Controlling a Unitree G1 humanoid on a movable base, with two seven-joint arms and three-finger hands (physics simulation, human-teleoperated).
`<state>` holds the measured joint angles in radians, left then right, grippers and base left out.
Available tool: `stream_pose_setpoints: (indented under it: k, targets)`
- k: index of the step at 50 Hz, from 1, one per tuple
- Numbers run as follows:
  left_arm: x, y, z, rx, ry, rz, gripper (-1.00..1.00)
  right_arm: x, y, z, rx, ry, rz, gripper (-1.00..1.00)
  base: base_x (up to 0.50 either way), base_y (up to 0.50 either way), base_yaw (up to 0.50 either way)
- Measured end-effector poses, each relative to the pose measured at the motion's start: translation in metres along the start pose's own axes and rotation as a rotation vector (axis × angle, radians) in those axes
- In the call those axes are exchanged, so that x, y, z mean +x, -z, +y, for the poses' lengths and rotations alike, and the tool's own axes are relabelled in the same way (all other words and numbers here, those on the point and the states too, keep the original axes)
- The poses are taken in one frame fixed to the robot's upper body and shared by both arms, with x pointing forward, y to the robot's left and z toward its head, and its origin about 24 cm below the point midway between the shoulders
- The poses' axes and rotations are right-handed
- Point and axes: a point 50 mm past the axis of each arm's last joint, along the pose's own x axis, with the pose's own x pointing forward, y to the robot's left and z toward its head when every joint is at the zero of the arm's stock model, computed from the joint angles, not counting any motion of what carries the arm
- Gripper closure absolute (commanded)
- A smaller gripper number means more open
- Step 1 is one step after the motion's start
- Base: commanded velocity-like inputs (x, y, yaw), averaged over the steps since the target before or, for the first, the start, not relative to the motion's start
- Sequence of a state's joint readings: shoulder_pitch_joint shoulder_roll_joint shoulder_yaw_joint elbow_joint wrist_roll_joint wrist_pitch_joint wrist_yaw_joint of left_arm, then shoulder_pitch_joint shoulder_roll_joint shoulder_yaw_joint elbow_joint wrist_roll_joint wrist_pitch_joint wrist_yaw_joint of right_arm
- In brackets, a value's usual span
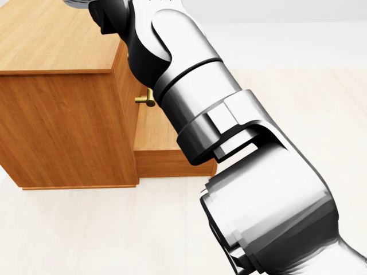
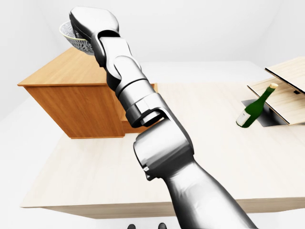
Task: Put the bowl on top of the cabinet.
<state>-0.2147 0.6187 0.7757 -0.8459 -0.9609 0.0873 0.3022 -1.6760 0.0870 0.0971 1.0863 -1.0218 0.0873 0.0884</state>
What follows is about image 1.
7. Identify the wooden cabinet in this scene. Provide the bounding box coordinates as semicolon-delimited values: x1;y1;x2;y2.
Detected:
0;0;154;191

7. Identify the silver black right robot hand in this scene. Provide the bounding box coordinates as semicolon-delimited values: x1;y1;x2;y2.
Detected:
63;0;223;90

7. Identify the wooden drawer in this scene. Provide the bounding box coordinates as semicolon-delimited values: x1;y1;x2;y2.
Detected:
133;96;218;179

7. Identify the brass drawer handle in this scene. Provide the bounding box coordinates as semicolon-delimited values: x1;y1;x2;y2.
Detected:
135;88;157;108

